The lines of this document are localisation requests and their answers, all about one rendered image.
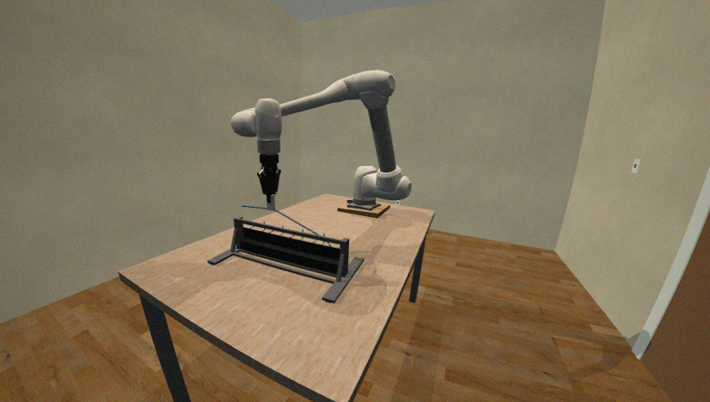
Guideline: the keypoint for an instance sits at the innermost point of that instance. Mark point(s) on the black patch panel rack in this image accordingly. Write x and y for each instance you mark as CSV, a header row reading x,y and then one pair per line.
x,y
298,253

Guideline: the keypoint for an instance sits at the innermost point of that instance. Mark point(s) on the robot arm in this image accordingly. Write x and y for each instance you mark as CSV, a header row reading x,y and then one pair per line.
x,y
373,87

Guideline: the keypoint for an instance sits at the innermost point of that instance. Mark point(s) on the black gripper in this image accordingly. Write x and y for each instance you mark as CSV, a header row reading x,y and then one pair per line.
x,y
265,175

